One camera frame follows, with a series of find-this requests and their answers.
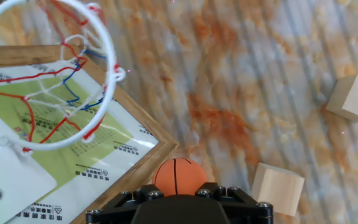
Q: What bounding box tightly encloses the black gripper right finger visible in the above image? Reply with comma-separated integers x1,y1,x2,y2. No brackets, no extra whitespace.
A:
195,182,275,224

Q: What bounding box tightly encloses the white backboard with basketball logo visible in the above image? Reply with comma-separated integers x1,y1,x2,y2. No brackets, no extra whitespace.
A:
0,105,58,224

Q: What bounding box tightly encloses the small orange basketball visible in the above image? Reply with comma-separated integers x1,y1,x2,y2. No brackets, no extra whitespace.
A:
151,157,208,197

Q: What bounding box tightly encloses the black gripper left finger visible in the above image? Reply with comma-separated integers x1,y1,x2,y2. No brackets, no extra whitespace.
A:
85,184,164,224

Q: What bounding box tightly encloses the wooden picture frame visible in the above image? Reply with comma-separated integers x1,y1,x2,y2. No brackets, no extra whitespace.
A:
0,44,180,224

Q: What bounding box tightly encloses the white hoop with net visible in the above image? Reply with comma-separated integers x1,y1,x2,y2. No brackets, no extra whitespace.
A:
0,0,127,153

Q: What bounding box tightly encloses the orange marble pattern mat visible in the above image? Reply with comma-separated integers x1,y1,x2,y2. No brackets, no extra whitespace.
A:
0,0,358,224

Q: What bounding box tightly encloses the light wooden cube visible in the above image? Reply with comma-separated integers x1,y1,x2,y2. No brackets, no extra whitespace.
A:
250,162,305,217
324,73,358,124

